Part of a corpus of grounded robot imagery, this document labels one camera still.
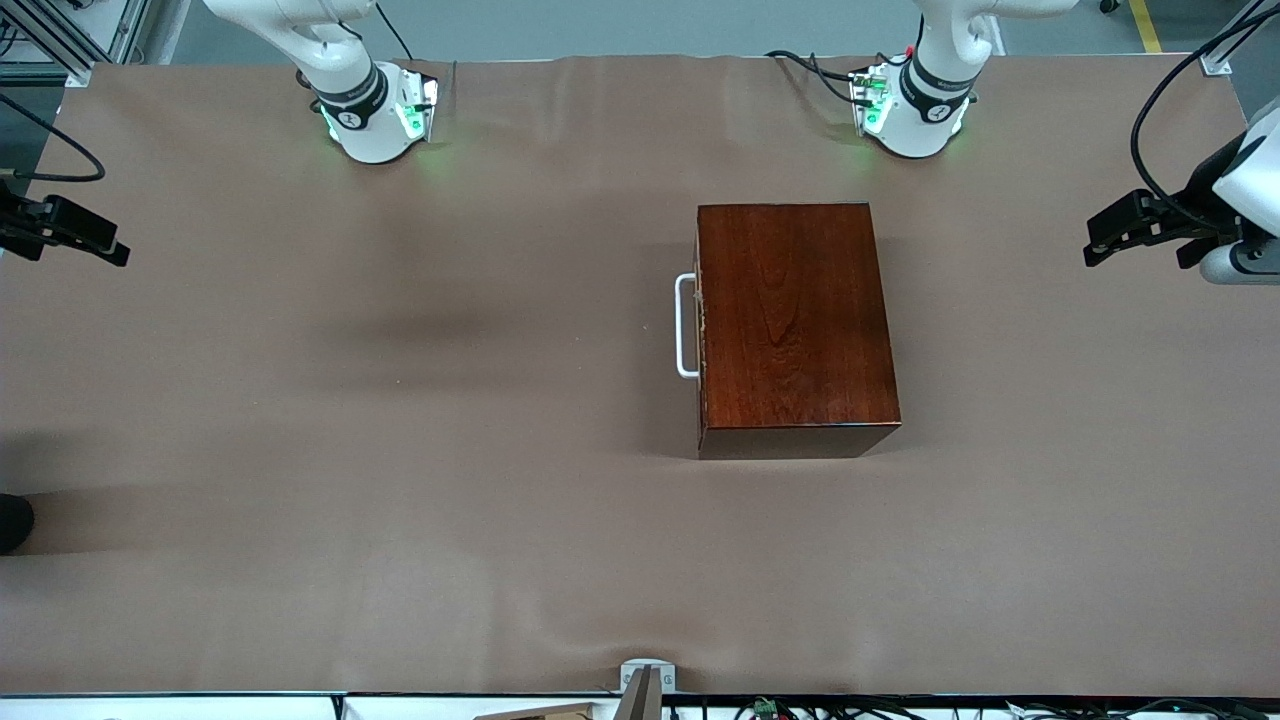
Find aluminium frame structure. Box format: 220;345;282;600
0;0;151;89

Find brown table cover sheet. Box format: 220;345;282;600
0;52;1280;698

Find small metal clamp bracket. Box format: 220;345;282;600
620;658;677;693

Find grey metal post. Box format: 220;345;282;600
612;667;666;720

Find brown cardboard piece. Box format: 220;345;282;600
470;702;601;720

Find dark brown wooden cabinet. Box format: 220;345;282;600
695;202;903;461

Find black base cable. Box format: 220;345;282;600
765;48;863;106
375;0;419;63

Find aluminium profile with bracket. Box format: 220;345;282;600
1198;0;1280;77

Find black round object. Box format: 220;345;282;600
0;493;36;556

